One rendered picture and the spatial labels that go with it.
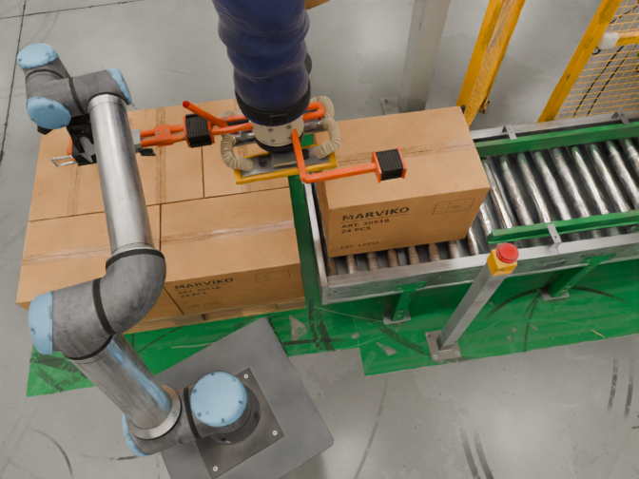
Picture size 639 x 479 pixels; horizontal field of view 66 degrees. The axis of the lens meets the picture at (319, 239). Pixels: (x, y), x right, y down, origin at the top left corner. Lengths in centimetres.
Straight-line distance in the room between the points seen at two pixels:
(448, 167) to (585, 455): 149
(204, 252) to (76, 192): 71
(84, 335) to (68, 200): 159
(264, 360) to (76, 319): 89
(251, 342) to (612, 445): 176
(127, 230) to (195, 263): 114
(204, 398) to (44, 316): 60
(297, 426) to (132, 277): 91
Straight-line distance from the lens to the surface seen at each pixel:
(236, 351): 181
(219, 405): 149
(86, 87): 136
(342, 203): 180
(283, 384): 176
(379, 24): 399
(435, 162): 194
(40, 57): 145
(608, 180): 267
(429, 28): 283
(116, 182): 115
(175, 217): 234
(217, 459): 174
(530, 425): 266
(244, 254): 218
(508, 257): 169
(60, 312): 104
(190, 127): 164
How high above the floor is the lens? 247
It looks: 62 degrees down
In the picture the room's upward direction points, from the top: 2 degrees counter-clockwise
